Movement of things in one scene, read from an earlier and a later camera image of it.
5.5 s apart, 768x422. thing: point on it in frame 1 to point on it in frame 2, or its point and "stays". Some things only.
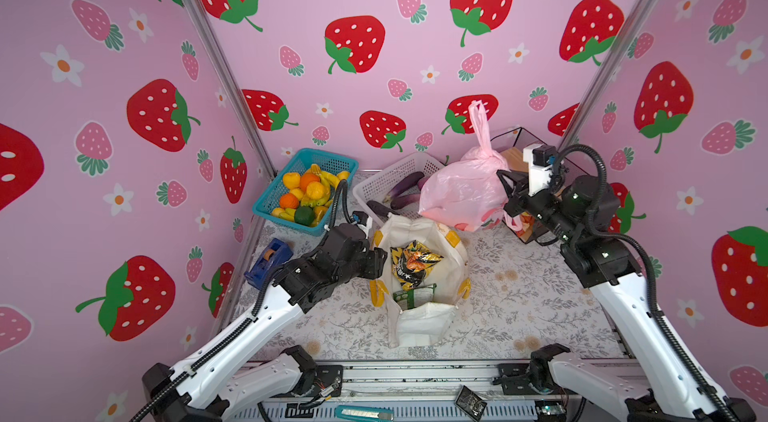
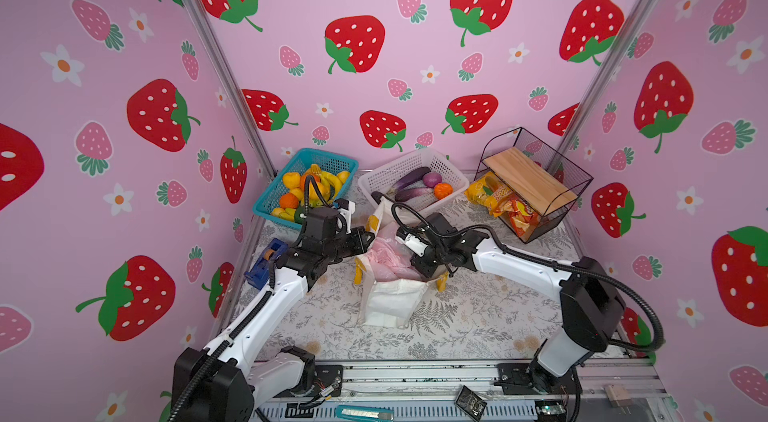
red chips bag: [527, 220] stays
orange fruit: [307, 178] stays
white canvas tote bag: [431, 323] to [386, 304]
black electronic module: [471, 403] stays
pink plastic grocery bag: [469, 191] to [389, 260]
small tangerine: [288, 201] stays
